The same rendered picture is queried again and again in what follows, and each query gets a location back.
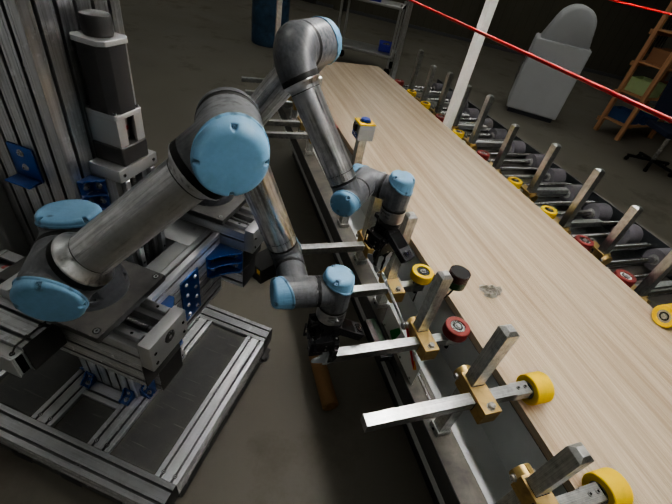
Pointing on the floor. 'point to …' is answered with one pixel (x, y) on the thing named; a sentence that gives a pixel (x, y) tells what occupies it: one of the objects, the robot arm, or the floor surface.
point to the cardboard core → (324, 386)
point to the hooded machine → (544, 101)
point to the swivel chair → (659, 130)
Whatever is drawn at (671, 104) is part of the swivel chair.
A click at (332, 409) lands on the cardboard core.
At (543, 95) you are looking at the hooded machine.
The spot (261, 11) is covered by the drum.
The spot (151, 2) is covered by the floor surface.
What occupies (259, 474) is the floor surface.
